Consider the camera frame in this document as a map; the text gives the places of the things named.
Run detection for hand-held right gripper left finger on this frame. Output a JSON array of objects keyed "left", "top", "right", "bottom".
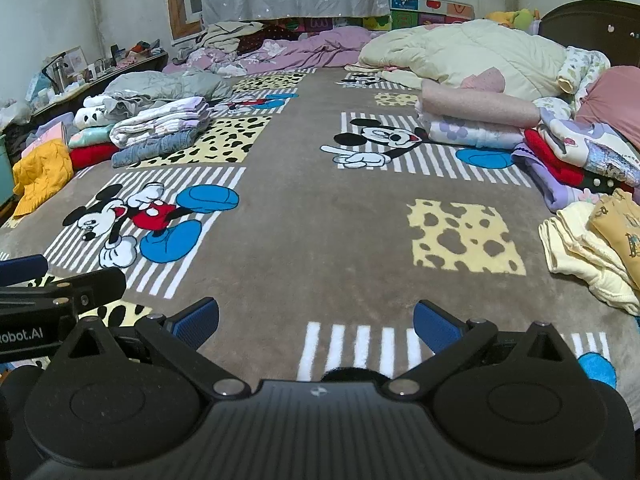
[{"left": 50, "top": 296, "right": 252, "bottom": 402}]

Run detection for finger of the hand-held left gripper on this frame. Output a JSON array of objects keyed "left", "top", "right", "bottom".
[
  {"left": 0, "top": 254, "right": 49, "bottom": 286},
  {"left": 0, "top": 267, "right": 127, "bottom": 314}
]

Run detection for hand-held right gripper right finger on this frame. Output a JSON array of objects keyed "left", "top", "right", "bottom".
[{"left": 385, "top": 300, "right": 596, "bottom": 401}]

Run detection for white lilac floral garment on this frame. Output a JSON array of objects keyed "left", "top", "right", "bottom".
[{"left": 109, "top": 97, "right": 212, "bottom": 150}]

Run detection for beige clothes pile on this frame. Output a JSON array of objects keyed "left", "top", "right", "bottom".
[{"left": 197, "top": 21, "right": 266, "bottom": 53}]

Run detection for yellow knitted garment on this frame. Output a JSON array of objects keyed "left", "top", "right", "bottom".
[{"left": 11, "top": 139, "right": 76, "bottom": 218}]

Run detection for teal box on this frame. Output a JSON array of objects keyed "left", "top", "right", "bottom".
[{"left": 0, "top": 132, "right": 15, "bottom": 208}]

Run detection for red folded garment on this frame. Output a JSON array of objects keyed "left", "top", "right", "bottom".
[{"left": 69, "top": 141, "right": 121, "bottom": 170}]

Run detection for pink lilac folded cloth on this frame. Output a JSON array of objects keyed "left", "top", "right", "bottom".
[{"left": 22, "top": 112, "right": 76, "bottom": 158}]

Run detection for mint green garment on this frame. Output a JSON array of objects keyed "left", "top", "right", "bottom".
[{"left": 67, "top": 124, "right": 117, "bottom": 150}]

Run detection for blue denim jeans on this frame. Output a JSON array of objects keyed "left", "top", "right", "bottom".
[{"left": 111, "top": 129, "right": 201, "bottom": 169}]

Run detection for cartoon mouse printed blanket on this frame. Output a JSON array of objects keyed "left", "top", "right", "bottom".
[{"left": 0, "top": 67, "right": 640, "bottom": 426}]

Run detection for pale yellow garment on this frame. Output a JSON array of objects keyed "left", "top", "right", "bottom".
[{"left": 538, "top": 202, "right": 640, "bottom": 317}]

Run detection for white black-spotted garment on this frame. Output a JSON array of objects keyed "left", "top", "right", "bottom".
[{"left": 74, "top": 94, "right": 121, "bottom": 130}]

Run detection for white floral folded blanket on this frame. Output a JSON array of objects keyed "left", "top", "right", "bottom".
[{"left": 417, "top": 112, "right": 528, "bottom": 150}]

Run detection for silver flask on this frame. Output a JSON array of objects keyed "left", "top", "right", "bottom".
[{"left": 50, "top": 57, "right": 68, "bottom": 93}]

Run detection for mustard printed garment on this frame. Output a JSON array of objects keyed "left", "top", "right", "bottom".
[{"left": 589, "top": 190, "right": 640, "bottom": 291}]

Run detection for dark wooden side table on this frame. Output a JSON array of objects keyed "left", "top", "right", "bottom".
[{"left": 30, "top": 50, "right": 168, "bottom": 116}]

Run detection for grey garment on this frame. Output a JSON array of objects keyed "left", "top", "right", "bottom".
[{"left": 102, "top": 70, "right": 233, "bottom": 111}]

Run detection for pink folded blanket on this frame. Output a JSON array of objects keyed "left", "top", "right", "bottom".
[{"left": 415, "top": 67, "right": 543, "bottom": 128}]

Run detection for white cartoon print garment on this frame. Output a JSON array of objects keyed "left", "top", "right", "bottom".
[{"left": 540, "top": 107, "right": 640, "bottom": 186}]

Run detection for cream quilted garment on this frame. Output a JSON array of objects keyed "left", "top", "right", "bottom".
[{"left": 345, "top": 19, "right": 568, "bottom": 101}]

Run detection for pink pillow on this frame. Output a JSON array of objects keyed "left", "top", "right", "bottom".
[{"left": 575, "top": 65, "right": 640, "bottom": 148}]

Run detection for cream floral quilt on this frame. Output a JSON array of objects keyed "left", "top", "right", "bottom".
[{"left": 532, "top": 46, "right": 612, "bottom": 116}]

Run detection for pink purple garment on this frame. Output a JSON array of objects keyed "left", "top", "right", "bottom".
[{"left": 162, "top": 27, "right": 388, "bottom": 76}]

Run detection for colourful foam play mat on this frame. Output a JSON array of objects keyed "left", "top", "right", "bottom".
[{"left": 277, "top": 0, "right": 476, "bottom": 33}]

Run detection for yellow green plush toy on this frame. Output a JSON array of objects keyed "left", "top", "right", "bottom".
[{"left": 484, "top": 7, "right": 542, "bottom": 31}]

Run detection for dark wooden headboard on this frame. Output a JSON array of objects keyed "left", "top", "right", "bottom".
[{"left": 537, "top": 0, "right": 640, "bottom": 68}]

